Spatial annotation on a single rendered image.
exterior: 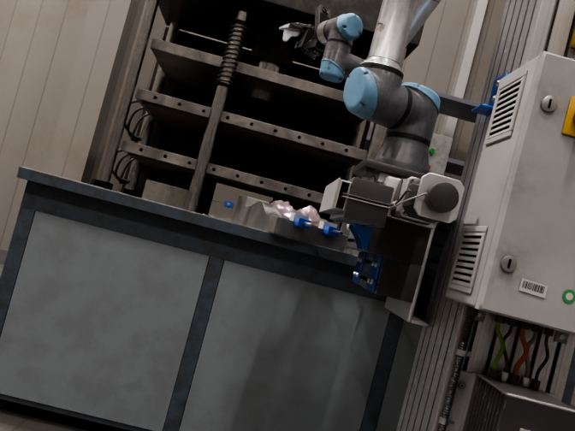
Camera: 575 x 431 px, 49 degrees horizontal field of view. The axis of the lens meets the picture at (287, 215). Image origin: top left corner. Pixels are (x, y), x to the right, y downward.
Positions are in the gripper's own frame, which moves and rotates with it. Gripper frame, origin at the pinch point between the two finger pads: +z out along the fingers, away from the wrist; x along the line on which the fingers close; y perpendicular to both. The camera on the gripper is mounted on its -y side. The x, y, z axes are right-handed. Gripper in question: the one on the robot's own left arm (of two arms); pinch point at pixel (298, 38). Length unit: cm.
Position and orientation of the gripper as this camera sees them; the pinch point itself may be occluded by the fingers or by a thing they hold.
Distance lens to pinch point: 221.2
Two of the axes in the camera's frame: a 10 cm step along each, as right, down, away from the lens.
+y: -3.7, 9.2, -1.0
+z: -4.6, -0.9, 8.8
